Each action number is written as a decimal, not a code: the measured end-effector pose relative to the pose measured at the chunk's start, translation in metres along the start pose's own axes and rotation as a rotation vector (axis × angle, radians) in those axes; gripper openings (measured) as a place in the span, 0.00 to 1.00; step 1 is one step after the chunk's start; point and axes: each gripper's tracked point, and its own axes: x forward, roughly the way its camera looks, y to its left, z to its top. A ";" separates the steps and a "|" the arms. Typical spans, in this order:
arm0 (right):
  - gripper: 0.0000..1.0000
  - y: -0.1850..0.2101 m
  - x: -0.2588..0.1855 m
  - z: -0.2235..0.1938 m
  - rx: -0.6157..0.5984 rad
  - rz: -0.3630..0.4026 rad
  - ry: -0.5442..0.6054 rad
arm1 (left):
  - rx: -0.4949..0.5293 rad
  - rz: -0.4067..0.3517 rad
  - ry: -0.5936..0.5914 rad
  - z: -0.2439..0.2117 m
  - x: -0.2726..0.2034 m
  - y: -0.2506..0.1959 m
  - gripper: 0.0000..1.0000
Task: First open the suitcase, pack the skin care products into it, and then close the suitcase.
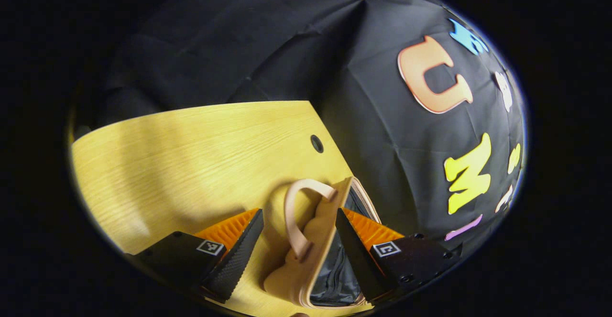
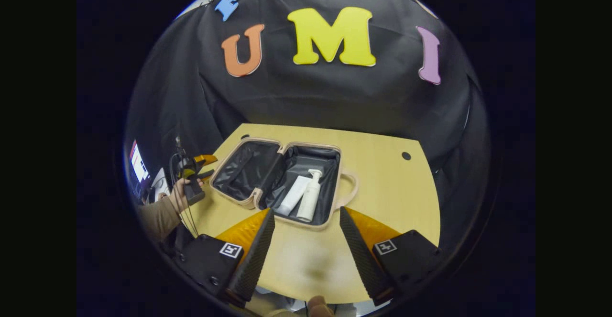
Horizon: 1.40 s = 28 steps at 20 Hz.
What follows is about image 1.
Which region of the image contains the pink suitcase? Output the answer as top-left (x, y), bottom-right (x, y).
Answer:
top-left (263, 177), bottom-right (383, 309)

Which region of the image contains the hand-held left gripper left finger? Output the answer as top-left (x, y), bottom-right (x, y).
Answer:
top-left (127, 208), bottom-right (265, 303)

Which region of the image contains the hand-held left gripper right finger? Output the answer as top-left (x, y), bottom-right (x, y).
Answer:
top-left (335, 207), bottom-right (460, 306)

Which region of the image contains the black backdrop cloth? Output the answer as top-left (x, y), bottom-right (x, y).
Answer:
top-left (72, 0), bottom-right (529, 260)

